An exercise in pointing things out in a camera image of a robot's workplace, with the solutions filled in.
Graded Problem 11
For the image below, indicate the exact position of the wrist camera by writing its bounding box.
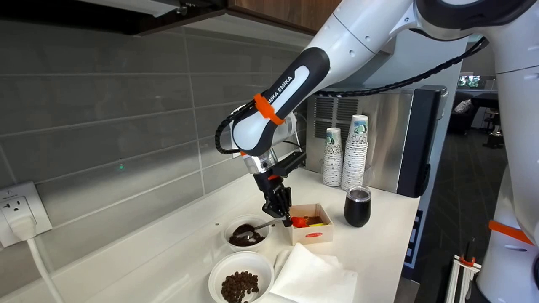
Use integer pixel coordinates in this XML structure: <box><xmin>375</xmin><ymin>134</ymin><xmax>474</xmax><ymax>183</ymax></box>
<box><xmin>269</xmin><ymin>151</ymin><xmax>307</xmax><ymax>178</ymax></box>

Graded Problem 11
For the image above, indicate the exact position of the tall stack of paper cups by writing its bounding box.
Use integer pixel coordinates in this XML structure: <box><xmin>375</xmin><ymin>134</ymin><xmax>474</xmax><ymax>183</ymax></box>
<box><xmin>341</xmin><ymin>114</ymin><xmax>369</xmax><ymax>191</ymax></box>

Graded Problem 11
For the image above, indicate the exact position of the silver spoon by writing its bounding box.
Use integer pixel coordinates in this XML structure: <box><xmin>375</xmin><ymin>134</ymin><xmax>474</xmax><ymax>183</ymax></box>
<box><xmin>235</xmin><ymin>217</ymin><xmax>288</xmax><ymax>241</ymax></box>

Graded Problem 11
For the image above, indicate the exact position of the white bowl with brown balls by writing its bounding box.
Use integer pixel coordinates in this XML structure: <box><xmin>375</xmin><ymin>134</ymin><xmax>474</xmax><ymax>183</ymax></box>
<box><xmin>208</xmin><ymin>251</ymin><xmax>275</xmax><ymax>303</ymax></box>

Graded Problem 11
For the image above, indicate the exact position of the short stack of paper cups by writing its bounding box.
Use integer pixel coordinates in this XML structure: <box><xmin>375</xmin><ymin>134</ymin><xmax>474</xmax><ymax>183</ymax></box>
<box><xmin>322</xmin><ymin>128</ymin><xmax>344</xmax><ymax>187</ymax></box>

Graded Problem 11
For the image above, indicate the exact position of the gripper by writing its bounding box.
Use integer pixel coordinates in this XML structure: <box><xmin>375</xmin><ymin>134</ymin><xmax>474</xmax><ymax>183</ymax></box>
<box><xmin>253</xmin><ymin>169</ymin><xmax>294</xmax><ymax>228</ymax></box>

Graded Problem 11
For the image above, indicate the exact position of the heap of dark grounds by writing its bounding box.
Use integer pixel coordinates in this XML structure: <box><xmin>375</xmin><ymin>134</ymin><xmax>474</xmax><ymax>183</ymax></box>
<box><xmin>228</xmin><ymin>223</ymin><xmax>266</xmax><ymax>247</ymax></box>

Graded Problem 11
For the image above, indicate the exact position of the small wooden box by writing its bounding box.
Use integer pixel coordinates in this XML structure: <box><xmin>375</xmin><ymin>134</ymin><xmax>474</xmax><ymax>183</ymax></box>
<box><xmin>288</xmin><ymin>203</ymin><xmax>334</xmax><ymax>246</ymax></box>

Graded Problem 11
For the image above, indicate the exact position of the stainless steel coffee machine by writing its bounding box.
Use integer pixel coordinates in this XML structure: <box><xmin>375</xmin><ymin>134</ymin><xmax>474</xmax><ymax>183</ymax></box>
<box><xmin>305</xmin><ymin>85</ymin><xmax>448</xmax><ymax>199</ymax></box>

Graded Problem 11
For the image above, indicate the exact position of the heap of brown cereal balls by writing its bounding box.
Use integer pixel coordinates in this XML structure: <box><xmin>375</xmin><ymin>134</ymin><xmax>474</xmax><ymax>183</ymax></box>
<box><xmin>220</xmin><ymin>271</ymin><xmax>260</xmax><ymax>303</ymax></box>

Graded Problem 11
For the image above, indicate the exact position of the white paper napkin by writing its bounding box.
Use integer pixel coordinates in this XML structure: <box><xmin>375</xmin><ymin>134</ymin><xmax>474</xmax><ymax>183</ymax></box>
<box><xmin>269</xmin><ymin>242</ymin><xmax>359</xmax><ymax>303</ymax></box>

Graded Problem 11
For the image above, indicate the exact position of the dark armchair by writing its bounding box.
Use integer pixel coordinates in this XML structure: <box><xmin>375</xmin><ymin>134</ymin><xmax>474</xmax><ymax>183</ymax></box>
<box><xmin>447</xmin><ymin>93</ymin><xmax>498</xmax><ymax>136</ymax></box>

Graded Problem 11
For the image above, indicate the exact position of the white plug with cable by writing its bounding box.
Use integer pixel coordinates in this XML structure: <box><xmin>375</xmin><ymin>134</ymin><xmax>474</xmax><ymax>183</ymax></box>
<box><xmin>8</xmin><ymin>214</ymin><xmax>65</xmax><ymax>303</ymax></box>

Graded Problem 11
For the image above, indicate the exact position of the white wall socket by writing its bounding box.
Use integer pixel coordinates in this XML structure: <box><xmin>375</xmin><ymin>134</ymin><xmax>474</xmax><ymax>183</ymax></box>
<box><xmin>0</xmin><ymin>181</ymin><xmax>53</xmax><ymax>248</ymax></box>

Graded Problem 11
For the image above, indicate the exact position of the white bowl with dark contents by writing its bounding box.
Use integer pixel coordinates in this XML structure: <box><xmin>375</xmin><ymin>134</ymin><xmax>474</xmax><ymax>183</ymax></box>
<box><xmin>222</xmin><ymin>214</ymin><xmax>272</xmax><ymax>253</ymax></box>

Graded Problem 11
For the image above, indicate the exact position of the black tumbler with lid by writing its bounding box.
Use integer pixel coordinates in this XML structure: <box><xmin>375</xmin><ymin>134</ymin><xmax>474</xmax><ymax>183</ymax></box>
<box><xmin>344</xmin><ymin>185</ymin><xmax>372</xmax><ymax>228</ymax></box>

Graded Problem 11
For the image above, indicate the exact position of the white metal frame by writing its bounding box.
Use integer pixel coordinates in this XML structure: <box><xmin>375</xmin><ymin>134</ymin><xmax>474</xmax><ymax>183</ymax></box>
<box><xmin>445</xmin><ymin>238</ymin><xmax>482</xmax><ymax>303</ymax></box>

